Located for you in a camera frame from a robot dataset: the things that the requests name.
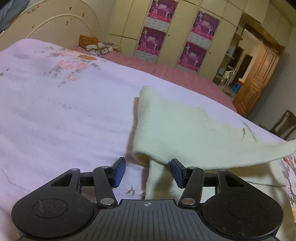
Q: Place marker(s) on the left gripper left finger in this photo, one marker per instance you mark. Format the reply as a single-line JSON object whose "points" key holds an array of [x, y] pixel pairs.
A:
{"points": [[105, 179]]}

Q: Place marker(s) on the upper right pink poster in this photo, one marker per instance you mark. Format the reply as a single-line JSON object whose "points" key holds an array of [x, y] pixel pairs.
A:
{"points": [[205, 25]]}

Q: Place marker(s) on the open shelf unit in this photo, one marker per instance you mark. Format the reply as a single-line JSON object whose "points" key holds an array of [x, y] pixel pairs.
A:
{"points": [[237, 37]]}

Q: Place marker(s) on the upper left pink poster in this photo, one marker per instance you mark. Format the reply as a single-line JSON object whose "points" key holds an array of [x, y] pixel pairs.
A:
{"points": [[163, 8]]}

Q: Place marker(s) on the blue curtain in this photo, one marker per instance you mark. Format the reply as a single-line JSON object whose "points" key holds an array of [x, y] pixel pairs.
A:
{"points": [[10, 10]]}

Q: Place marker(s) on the pink poster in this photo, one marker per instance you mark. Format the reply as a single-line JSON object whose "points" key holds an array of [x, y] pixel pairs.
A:
{"points": [[151, 41], [163, 8], [192, 57], [205, 25]]}

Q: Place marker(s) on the lower left pink poster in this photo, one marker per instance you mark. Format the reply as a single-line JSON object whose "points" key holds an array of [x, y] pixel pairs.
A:
{"points": [[151, 41]]}

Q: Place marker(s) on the cream curved headboard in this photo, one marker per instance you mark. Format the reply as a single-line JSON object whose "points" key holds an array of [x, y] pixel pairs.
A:
{"points": [[57, 22]]}

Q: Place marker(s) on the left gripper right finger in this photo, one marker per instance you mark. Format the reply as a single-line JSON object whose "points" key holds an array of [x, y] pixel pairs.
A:
{"points": [[190, 180]]}

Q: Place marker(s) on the dark wooden chair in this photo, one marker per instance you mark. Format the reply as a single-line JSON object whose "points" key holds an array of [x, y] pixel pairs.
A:
{"points": [[284, 127]]}

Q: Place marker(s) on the cream wardrobe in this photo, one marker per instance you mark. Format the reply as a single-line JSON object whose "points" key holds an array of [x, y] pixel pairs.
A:
{"points": [[129, 17]]}

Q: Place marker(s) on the brown wooden door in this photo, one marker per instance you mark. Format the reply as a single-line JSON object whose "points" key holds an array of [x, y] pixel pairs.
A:
{"points": [[257, 79]]}

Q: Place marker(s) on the lower right pink poster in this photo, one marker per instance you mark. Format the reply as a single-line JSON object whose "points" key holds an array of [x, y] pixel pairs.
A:
{"points": [[192, 57]]}

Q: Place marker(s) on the floral lilac bedspread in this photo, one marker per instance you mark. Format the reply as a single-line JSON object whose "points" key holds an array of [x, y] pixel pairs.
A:
{"points": [[57, 127]]}

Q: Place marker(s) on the pink checked bed sheet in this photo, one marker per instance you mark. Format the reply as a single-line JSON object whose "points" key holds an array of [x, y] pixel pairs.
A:
{"points": [[126, 76]]}

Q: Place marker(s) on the pale green knit sweater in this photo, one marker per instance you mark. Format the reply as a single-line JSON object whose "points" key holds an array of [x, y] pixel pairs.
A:
{"points": [[169, 130]]}

